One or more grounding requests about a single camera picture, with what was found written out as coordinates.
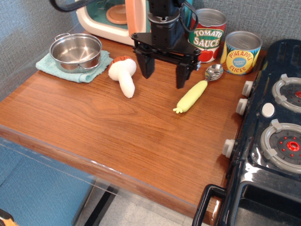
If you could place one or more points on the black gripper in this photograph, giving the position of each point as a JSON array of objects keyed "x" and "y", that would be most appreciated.
[{"x": 166, "y": 42}]

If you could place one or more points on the spoon with yellow-green handle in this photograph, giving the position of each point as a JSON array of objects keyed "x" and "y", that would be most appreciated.
[{"x": 212, "y": 73}]

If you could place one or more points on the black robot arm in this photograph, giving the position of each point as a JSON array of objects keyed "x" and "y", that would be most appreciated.
[{"x": 169, "y": 7}]

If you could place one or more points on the white plush mushroom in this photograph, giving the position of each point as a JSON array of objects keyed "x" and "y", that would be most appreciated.
[{"x": 122, "y": 69}]

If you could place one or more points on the tomato sauce can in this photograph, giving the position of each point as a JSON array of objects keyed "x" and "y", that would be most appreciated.
[{"x": 207, "y": 36}]

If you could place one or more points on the teal toy microwave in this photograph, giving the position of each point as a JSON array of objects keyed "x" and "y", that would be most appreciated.
[{"x": 116, "y": 20}]

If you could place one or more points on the pineapple slices can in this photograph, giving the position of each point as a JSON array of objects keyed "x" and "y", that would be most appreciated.
[{"x": 240, "y": 52}]

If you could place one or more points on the small steel pot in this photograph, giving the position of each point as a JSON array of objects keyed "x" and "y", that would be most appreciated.
[{"x": 76, "y": 53}]

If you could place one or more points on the light teal cloth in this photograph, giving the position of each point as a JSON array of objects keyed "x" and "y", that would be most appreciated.
[{"x": 47, "y": 65}]

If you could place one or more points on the black toy stove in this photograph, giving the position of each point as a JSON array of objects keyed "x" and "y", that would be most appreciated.
[{"x": 264, "y": 175}]

